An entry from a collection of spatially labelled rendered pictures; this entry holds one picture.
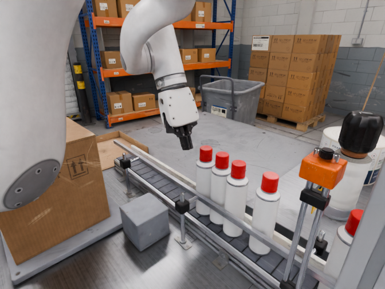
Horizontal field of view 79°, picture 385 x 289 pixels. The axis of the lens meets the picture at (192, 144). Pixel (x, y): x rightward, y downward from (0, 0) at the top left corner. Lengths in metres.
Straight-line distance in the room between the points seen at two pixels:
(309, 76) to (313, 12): 1.90
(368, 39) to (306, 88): 1.60
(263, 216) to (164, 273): 0.27
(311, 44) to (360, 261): 3.67
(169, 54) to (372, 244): 0.54
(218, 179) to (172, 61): 0.32
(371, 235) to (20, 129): 0.35
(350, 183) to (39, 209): 0.77
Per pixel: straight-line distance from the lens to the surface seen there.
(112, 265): 0.68
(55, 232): 0.73
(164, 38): 0.64
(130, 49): 0.58
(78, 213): 0.72
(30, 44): 0.29
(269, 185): 0.50
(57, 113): 0.32
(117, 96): 4.07
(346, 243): 0.48
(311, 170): 0.35
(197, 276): 0.63
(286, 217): 0.74
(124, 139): 1.33
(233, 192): 0.55
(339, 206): 0.77
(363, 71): 5.16
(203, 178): 0.62
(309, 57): 3.88
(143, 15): 0.56
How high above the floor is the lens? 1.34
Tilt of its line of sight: 24 degrees down
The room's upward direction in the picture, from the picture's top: straight up
